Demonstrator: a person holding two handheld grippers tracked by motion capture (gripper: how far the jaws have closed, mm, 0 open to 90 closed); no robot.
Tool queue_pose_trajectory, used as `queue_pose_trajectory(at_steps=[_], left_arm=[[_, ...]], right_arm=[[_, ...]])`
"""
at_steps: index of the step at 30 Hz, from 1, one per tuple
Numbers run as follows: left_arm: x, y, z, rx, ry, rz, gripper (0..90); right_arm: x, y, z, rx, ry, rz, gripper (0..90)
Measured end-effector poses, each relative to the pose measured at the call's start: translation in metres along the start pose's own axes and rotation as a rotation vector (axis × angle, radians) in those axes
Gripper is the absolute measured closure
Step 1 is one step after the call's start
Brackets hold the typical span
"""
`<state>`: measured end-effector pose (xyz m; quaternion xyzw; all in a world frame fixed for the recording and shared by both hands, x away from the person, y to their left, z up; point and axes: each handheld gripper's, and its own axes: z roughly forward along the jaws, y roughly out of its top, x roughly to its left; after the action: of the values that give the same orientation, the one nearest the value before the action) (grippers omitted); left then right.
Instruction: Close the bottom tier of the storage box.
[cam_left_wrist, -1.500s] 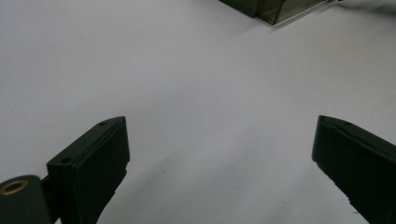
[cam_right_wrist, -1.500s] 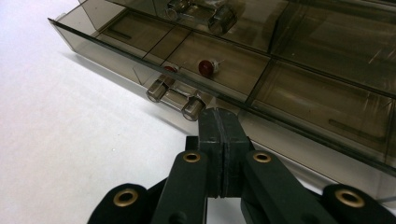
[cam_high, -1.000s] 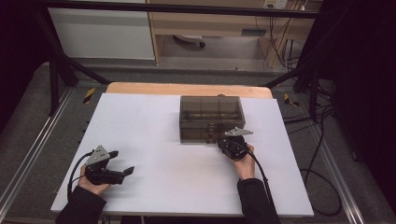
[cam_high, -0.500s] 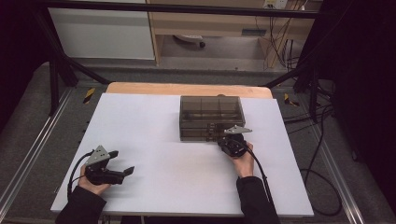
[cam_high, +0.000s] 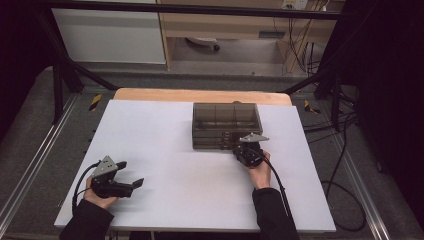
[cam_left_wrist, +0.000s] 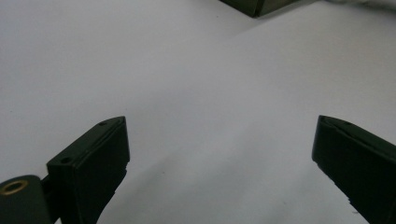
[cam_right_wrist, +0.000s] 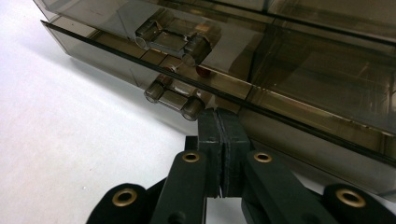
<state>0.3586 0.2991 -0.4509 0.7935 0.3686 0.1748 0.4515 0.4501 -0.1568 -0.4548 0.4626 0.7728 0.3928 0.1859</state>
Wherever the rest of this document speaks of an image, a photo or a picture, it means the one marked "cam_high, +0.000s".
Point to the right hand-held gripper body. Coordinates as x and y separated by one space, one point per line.
250 156

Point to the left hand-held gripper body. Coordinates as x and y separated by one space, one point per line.
110 190

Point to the smoky plastic drawer box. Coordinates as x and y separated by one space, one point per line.
225 120

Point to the person's left hand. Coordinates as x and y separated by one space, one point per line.
100 202

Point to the person's right hand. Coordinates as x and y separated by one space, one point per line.
261 176

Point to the white board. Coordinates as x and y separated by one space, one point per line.
160 140

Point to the yellow black tape strip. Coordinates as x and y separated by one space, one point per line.
95 102
310 107

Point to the wooden table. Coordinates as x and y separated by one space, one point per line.
166 95

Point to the office chair base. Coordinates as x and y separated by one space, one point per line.
203 41

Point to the light wooden desk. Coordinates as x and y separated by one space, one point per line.
226 25

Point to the white cabinet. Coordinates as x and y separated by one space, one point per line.
110 36

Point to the black metal crossbar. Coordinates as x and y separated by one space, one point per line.
200 9

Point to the black curtain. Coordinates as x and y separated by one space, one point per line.
20 60
390 83

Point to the white power strip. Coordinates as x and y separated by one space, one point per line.
295 4

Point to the aluminium rail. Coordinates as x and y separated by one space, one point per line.
360 186
36 156

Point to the black metal frame struts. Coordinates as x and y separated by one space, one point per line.
57 93
336 100

